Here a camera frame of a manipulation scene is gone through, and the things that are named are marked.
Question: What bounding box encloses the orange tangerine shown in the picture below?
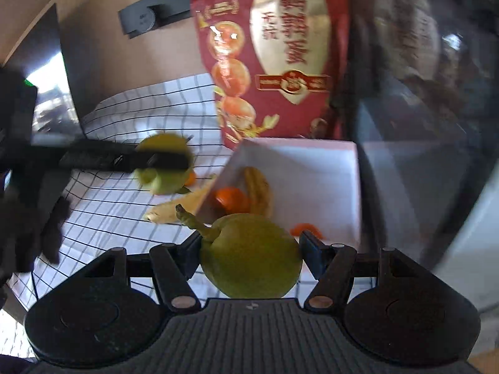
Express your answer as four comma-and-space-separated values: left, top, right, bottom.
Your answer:
290, 223, 324, 240
214, 188, 250, 213

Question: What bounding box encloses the dark monitor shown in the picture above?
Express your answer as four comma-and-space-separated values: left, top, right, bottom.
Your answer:
51, 3, 106, 141

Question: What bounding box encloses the red snack bag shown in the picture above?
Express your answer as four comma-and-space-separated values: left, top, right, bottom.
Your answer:
190, 0, 351, 151

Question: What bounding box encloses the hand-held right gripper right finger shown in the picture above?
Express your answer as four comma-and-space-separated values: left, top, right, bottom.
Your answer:
298, 230, 416, 312

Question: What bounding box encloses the tangerine with green leaves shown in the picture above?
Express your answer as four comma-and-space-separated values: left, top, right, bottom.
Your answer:
177, 171, 197, 194

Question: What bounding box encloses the yellow spotted banana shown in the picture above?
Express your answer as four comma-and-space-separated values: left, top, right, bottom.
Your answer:
143, 185, 217, 223
244, 167, 273, 217

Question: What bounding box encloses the dark grey bar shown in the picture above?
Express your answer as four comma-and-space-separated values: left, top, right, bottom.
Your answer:
118, 2, 196, 39

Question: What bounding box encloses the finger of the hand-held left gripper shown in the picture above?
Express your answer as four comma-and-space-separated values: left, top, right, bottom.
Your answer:
58, 140, 193, 174

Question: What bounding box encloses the pink cardboard box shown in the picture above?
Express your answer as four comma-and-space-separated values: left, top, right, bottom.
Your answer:
195, 137, 363, 285

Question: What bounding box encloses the white black-checked tablecloth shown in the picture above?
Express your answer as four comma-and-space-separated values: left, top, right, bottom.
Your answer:
0, 73, 242, 359

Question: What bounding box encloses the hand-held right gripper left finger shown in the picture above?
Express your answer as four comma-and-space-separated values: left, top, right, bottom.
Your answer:
80, 231, 203, 312

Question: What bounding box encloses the glass-sided computer case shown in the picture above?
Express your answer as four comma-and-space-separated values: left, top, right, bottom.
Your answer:
331, 0, 499, 312

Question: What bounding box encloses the green pear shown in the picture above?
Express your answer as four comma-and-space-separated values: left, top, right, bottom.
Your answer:
175, 204, 304, 300
134, 133, 196, 195

